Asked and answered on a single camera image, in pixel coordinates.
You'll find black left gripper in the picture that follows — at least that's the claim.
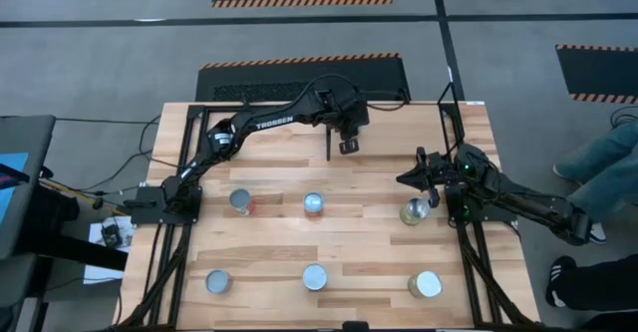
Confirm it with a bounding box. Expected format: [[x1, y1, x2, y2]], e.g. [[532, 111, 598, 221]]
[[322, 88, 372, 156]]

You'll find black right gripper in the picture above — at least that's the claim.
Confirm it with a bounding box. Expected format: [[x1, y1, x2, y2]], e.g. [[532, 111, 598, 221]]
[[397, 146, 464, 209]]

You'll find pears label tin can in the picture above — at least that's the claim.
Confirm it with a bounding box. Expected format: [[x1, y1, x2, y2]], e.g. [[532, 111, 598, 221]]
[[399, 196, 432, 227], [302, 263, 329, 292]]

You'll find small orange slice tin can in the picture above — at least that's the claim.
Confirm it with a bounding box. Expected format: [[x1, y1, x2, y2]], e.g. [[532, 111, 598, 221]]
[[302, 191, 326, 218]]

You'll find green Orange-labelled tin can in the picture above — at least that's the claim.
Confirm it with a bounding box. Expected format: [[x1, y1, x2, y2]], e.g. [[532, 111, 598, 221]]
[[407, 270, 444, 300]]

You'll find pink label tin can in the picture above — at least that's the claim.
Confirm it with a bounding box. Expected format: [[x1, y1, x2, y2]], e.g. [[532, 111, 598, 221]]
[[228, 187, 257, 217]]

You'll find green label tin can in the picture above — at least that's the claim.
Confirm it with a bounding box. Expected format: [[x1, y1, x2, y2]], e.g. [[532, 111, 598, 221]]
[[205, 268, 233, 295]]

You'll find person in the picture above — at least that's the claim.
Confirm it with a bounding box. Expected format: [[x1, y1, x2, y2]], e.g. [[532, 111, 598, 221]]
[[551, 120, 638, 246], [544, 254, 638, 314]]

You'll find small black device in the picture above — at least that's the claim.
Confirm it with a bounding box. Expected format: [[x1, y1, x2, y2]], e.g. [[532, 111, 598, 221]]
[[101, 223, 124, 248]]

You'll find white paper sheet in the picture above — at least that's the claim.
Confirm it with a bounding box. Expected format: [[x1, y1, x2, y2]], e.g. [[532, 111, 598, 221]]
[[83, 215, 136, 286]]

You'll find black desk stand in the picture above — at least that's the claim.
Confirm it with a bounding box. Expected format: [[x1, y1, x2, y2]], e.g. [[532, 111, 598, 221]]
[[29, 184, 129, 273]]

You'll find grey desk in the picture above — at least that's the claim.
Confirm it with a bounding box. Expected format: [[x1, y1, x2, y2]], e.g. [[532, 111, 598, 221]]
[[0, 115, 57, 261]]

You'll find blue screen tablet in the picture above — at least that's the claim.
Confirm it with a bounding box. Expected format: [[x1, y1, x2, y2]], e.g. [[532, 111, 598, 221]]
[[0, 152, 30, 226]]

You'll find grey chair seat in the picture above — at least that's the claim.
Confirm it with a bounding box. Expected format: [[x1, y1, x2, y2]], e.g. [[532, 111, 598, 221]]
[[0, 251, 39, 332]]

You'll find black cable loop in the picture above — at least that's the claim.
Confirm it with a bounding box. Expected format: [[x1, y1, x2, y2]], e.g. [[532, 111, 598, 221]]
[[366, 87, 412, 113]]

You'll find black metal table frame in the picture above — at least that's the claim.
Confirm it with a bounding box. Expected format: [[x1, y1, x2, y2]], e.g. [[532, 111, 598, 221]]
[[117, 101, 537, 332]]

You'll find black cable coil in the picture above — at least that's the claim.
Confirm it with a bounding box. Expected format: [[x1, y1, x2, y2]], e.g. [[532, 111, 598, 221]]
[[610, 105, 638, 130]]

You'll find black floor cable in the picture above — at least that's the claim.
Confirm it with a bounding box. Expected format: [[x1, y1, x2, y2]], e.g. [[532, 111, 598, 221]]
[[49, 114, 168, 196]]

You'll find yellow cable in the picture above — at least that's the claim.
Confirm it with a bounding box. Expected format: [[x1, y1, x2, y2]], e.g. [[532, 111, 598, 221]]
[[39, 179, 131, 217]]

